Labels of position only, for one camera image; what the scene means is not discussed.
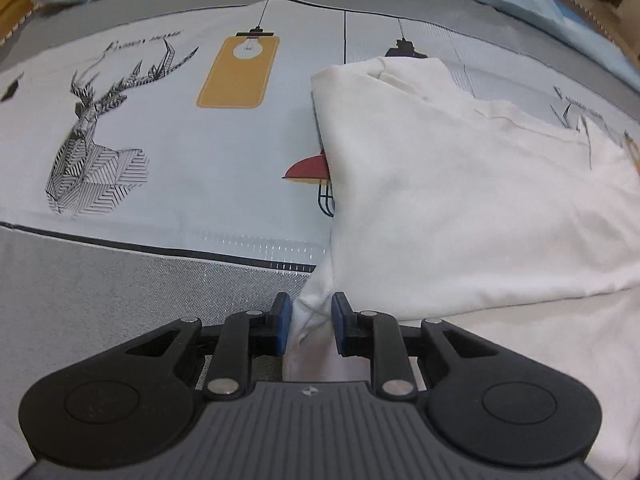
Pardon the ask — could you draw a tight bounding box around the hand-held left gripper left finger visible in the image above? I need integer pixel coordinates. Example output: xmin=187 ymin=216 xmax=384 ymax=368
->
xmin=122 ymin=292 xmax=293 ymax=402

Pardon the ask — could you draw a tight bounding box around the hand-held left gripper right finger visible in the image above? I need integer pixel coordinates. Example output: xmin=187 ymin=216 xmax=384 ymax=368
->
xmin=331 ymin=292 xmax=506 ymax=402

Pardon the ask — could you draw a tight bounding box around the grey printed bed sheet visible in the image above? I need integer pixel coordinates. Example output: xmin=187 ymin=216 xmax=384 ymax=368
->
xmin=0 ymin=0 xmax=640 ymax=480

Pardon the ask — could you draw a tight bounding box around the white garment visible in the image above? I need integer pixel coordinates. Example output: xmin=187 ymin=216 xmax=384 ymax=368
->
xmin=282 ymin=56 xmax=640 ymax=480

